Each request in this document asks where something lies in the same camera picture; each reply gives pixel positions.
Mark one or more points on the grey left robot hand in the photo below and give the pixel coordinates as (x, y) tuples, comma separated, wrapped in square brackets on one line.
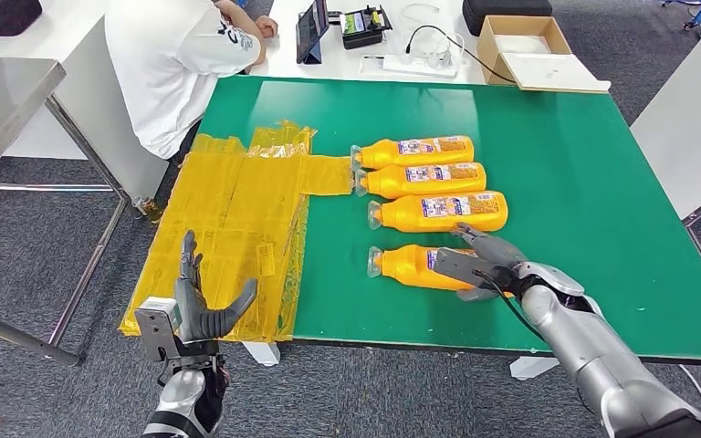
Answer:
[(196, 314)]

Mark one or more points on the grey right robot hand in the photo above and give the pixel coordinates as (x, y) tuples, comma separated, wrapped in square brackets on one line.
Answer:
[(502, 254)]

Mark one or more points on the person's right hand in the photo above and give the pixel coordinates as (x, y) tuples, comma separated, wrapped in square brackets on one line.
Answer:
[(267, 27)]

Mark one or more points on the orange bottle with clear cap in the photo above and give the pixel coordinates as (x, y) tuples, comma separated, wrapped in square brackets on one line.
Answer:
[(399, 158), (399, 186), (405, 220), (405, 266)]

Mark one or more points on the white table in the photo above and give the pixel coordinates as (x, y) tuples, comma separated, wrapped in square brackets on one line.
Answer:
[(689, 121), (66, 36), (278, 60)]

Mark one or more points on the black tablet on stand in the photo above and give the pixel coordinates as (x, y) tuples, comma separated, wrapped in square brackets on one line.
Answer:
[(311, 30)]

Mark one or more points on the black handheld device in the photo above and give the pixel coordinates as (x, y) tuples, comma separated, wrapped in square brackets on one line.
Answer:
[(362, 27)]

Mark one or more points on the green topped table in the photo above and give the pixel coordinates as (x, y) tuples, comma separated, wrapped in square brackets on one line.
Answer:
[(568, 181)]

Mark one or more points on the yellow plastic film sheet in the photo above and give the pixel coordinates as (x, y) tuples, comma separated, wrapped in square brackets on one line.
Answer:
[(235, 211)]

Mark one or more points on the person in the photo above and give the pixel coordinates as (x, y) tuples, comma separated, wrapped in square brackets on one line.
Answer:
[(157, 72)]

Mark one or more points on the white power strip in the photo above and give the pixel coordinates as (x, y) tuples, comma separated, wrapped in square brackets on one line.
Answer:
[(405, 65)]

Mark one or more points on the open cardboard box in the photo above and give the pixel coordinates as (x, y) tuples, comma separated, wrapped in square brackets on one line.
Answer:
[(544, 66)]

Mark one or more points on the black case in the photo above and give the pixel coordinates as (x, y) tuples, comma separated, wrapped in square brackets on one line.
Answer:
[(508, 12)]

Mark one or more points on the black bag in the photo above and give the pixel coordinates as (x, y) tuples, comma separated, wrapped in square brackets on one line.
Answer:
[(0, 18)]

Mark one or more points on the steel table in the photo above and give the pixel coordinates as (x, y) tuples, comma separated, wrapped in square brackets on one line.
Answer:
[(0, 103)]

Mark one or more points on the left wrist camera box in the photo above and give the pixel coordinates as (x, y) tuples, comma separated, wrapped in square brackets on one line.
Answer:
[(157, 326)]

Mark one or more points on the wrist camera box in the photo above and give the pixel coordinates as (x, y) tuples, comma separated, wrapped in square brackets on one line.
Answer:
[(453, 266), (157, 326)]

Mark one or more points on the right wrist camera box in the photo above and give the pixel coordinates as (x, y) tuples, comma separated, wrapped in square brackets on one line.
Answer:
[(453, 266)]

